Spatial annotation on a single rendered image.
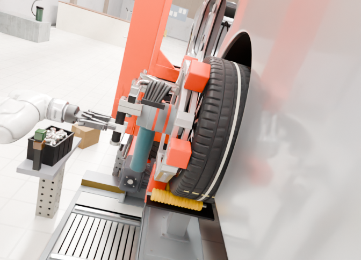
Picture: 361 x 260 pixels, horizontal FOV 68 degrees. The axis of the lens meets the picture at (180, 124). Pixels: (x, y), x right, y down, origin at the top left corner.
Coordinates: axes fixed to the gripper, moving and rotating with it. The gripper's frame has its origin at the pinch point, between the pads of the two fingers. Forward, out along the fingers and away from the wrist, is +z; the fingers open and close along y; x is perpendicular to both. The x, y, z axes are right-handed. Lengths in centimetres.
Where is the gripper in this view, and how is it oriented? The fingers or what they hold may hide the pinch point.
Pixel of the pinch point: (117, 125)
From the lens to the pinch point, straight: 110.9
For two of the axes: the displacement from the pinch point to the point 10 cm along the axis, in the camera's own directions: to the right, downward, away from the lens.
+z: 9.6, 2.5, 1.2
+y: 0.2, 3.7, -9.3
